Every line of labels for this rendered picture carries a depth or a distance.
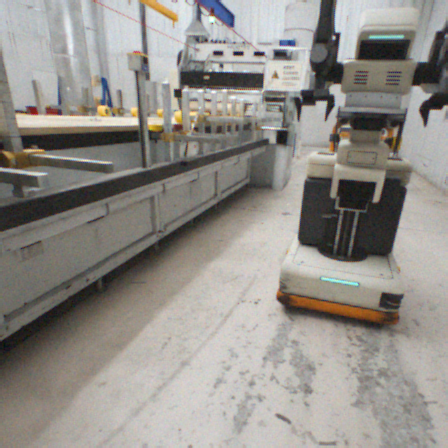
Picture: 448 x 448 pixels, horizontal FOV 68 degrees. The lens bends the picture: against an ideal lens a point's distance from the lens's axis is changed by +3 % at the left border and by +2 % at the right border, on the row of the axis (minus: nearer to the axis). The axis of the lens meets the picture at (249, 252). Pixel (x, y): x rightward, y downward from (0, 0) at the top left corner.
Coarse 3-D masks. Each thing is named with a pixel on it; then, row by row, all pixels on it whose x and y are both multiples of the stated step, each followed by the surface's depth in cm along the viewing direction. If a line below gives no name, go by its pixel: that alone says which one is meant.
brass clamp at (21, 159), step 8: (0, 152) 102; (8, 152) 103; (16, 152) 104; (24, 152) 106; (32, 152) 109; (40, 152) 111; (0, 160) 102; (8, 160) 102; (16, 160) 103; (24, 160) 106; (8, 168) 103; (16, 168) 104; (24, 168) 107
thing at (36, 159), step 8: (32, 160) 108; (40, 160) 107; (48, 160) 106; (56, 160) 105; (64, 160) 105; (72, 160) 104; (80, 160) 104; (88, 160) 105; (72, 168) 105; (80, 168) 104; (88, 168) 103; (96, 168) 103; (104, 168) 102; (112, 168) 104
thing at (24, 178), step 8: (0, 168) 84; (0, 176) 82; (8, 176) 81; (16, 176) 80; (24, 176) 80; (32, 176) 79; (40, 176) 80; (16, 184) 81; (24, 184) 81; (32, 184) 80; (40, 184) 80; (48, 184) 82
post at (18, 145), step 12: (0, 48) 96; (0, 60) 96; (0, 72) 96; (0, 84) 97; (0, 96) 97; (0, 108) 99; (12, 108) 101; (0, 120) 100; (12, 120) 102; (12, 132) 102; (12, 144) 103
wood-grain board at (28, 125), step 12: (24, 120) 157; (36, 120) 169; (48, 120) 174; (60, 120) 181; (72, 120) 187; (84, 120) 193; (108, 120) 222; (120, 120) 232; (132, 120) 243; (156, 120) 268; (24, 132) 123; (36, 132) 128; (48, 132) 133; (60, 132) 139; (72, 132) 144; (96, 132) 158
